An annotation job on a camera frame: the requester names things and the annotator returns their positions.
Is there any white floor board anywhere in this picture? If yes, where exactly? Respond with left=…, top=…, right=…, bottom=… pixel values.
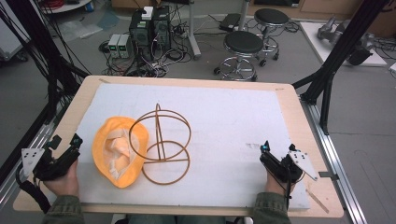
left=299, top=21, right=389, bottom=68

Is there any person's left hand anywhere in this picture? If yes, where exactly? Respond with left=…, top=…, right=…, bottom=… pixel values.
left=43, top=160, right=79, bottom=198

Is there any black computer tower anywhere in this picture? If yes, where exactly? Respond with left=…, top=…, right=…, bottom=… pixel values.
left=128, top=9, right=154, bottom=61
left=151, top=5, right=172, bottom=53

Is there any grey tape strip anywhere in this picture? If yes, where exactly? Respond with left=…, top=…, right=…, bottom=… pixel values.
left=318, top=171, right=340, bottom=182

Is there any grey bench power supply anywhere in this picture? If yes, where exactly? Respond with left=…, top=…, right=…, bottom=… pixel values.
left=107, top=34, right=121, bottom=59
left=118, top=34, right=134, bottom=59

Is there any aluminium rail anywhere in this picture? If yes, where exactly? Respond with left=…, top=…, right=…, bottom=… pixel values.
left=299, top=98, right=369, bottom=224
left=0, top=104, right=71, bottom=208

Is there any person's right hand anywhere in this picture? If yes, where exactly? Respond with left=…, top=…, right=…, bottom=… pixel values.
left=264, top=172, right=296, bottom=197

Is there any yellow bucket hat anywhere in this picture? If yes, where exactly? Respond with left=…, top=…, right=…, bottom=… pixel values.
left=92, top=116, right=150, bottom=189

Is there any tangle of floor cables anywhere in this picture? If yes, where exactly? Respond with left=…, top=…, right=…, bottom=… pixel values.
left=98, top=18, right=195, bottom=78

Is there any black round stool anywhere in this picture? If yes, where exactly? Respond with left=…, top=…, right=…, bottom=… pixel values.
left=213, top=30, right=265, bottom=83
left=253, top=7, right=290, bottom=68

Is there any black metal frame post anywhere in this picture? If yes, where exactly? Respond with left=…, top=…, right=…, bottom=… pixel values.
left=291, top=0, right=391, bottom=136
left=0, top=0, right=92, bottom=125

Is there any round white table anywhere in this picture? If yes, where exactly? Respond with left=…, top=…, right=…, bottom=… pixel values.
left=38, top=0, right=95, bottom=15

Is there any grey metal desk leg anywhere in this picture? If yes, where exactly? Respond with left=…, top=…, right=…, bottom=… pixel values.
left=238, top=0, right=251, bottom=32
left=186, top=0, right=203, bottom=61

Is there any thin black cable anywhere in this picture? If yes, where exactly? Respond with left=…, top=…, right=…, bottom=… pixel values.
left=283, top=173, right=293, bottom=210

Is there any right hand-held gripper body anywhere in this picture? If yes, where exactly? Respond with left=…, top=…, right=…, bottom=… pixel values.
left=259, top=150, right=319, bottom=185

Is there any clear plastic sheet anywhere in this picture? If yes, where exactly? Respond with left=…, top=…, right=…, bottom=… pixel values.
left=57, top=19, right=105, bottom=42

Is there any thin wooden stick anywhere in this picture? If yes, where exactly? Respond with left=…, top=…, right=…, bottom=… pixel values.
left=305, top=188, right=331, bottom=215

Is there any small white box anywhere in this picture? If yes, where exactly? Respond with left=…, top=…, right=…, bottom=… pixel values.
left=141, top=6, right=154, bottom=21

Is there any brown wire hat stand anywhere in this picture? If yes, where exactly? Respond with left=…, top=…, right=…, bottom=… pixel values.
left=128, top=103, right=192, bottom=186

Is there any flat black device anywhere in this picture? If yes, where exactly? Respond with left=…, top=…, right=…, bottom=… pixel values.
left=219, top=12, right=243, bottom=33

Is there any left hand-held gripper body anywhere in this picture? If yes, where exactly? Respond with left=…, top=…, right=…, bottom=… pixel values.
left=20, top=147, right=81, bottom=183

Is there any black sleeved cable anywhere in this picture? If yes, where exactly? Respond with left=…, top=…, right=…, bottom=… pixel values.
left=15, top=163, right=52, bottom=215

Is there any white foam mat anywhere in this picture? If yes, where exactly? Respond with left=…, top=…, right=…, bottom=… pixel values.
left=75, top=82, right=311, bottom=210

